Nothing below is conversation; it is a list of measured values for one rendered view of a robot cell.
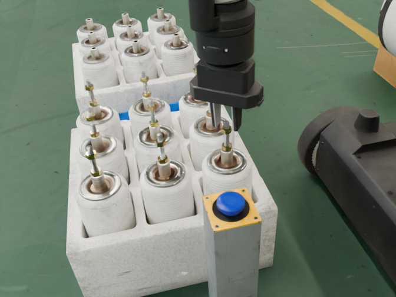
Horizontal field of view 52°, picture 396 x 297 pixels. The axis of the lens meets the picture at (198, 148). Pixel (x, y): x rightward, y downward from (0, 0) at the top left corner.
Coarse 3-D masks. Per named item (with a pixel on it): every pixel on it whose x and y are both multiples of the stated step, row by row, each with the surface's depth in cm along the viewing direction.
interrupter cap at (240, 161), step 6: (216, 150) 77; (234, 150) 77; (210, 156) 76; (216, 156) 76; (234, 156) 76; (240, 156) 76; (210, 162) 75; (216, 162) 75; (234, 162) 75; (240, 162) 74; (246, 162) 74; (210, 168) 74; (216, 168) 74; (222, 168) 74; (228, 168) 74; (234, 168) 73; (240, 168) 73; (222, 174) 72; (228, 174) 72
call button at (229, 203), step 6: (228, 192) 58; (234, 192) 58; (222, 198) 57; (228, 198) 57; (234, 198) 57; (240, 198) 57; (222, 204) 56; (228, 204) 56; (234, 204) 56; (240, 204) 56; (222, 210) 56; (228, 210) 55; (234, 210) 55; (240, 210) 56
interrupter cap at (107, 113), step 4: (100, 108) 92; (104, 108) 92; (108, 108) 92; (84, 112) 91; (104, 112) 91; (108, 112) 91; (112, 112) 90; (80, 116) 90; (84, 116) 90; (104, 116) 90; (108, 116) 89; (112, 116) 89; (80, 120) 89; (84, 120) 89; (96, 120) 88; (100, 120) 88; (104, 120) 88; (108, 120) 88; (88, 124) 87; (96, 124) 87
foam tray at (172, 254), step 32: (128, 128) 98; (128, 160) 88; (256, 192) 78; (160, 224) 74; (192, 224) 73; (96, 256) 72; (128, 256) 74; (160, 256) 76; (192, 256) 78; (96, 288) 77; (128, 288) 79; (160, 288) 82
